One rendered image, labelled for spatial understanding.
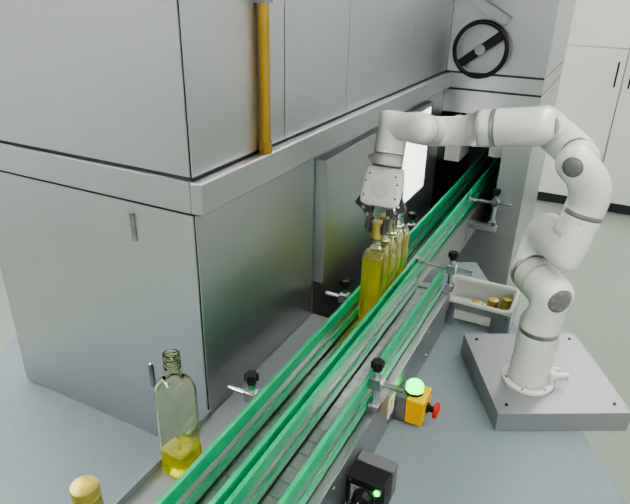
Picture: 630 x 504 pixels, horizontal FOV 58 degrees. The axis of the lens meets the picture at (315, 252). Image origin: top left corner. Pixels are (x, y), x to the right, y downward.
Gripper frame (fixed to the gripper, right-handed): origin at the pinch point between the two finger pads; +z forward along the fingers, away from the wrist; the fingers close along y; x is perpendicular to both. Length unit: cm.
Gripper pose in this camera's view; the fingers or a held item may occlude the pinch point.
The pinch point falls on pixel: (377, 225)
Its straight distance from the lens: 146.5
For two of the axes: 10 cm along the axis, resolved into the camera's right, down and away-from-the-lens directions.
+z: -1.4, 9.7, 2.0
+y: 9.0, 2.1, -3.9
